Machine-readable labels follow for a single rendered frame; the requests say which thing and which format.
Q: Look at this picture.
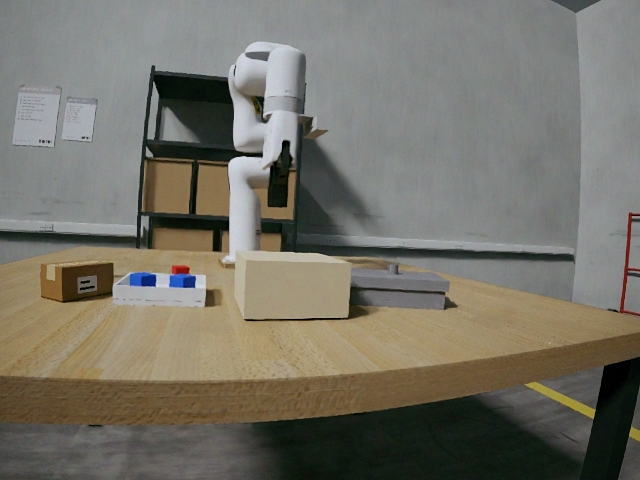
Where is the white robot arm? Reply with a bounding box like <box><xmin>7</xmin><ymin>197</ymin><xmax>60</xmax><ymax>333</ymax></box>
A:
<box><xmin>225</xmin><ymin>42</ymin><xmax>330</xmax><ymax>262</ymax></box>

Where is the red block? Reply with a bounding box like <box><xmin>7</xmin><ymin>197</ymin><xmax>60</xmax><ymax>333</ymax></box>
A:
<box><xmin>172</xmin><ymin>265</ymin><xmax>189</xmax><ymax>275</ymax></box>

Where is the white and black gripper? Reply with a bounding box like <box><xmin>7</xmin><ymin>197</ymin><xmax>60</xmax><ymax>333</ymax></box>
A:
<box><xmin>262</xmin><ymin>110</ymin><xmax>302</xmax><ymax>208</ymax></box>

